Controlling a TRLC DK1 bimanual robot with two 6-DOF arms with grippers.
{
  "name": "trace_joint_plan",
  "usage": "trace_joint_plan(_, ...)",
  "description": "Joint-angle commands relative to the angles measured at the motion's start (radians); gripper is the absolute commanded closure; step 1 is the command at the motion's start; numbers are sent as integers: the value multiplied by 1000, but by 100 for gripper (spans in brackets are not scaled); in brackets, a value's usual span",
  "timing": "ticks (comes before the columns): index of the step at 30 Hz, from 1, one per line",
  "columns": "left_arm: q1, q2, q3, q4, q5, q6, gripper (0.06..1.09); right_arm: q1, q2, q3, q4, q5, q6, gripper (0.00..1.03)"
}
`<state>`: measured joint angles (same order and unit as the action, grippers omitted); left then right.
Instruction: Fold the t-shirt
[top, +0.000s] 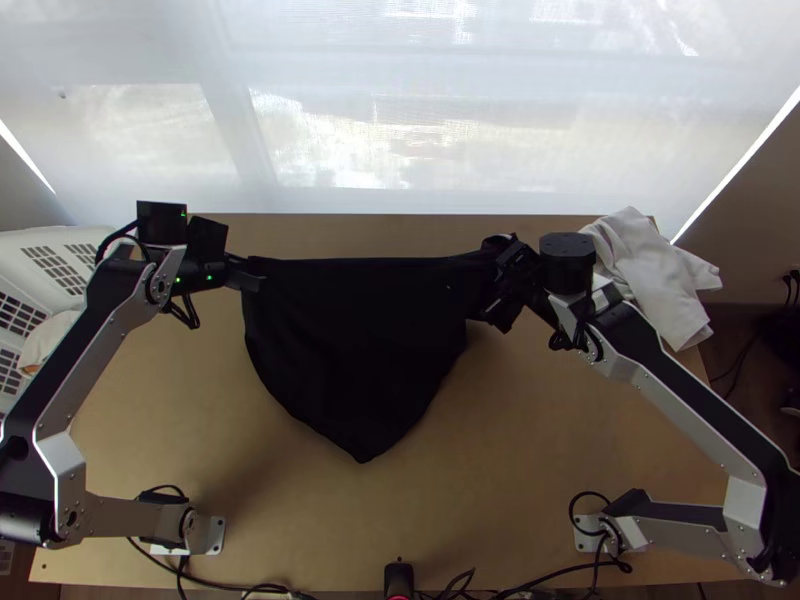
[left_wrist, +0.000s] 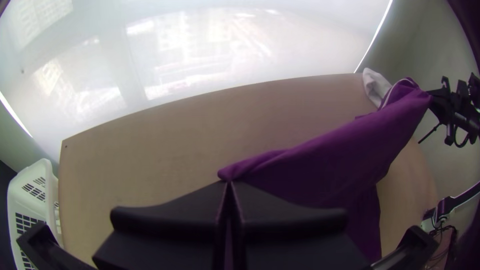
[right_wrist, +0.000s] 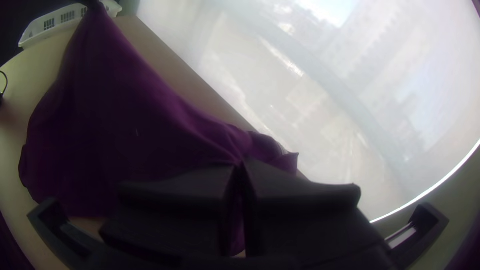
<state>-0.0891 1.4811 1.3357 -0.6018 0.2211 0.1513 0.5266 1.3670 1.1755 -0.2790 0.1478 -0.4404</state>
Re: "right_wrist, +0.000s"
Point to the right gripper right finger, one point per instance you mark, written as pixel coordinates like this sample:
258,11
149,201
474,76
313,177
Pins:
300,217

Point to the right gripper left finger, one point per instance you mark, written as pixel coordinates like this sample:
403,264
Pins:
176,210

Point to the dark t-shirt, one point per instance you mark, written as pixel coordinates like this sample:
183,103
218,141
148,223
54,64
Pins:
112,123

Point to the white laundry basket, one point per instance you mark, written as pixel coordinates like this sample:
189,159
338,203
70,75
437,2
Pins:
56,20

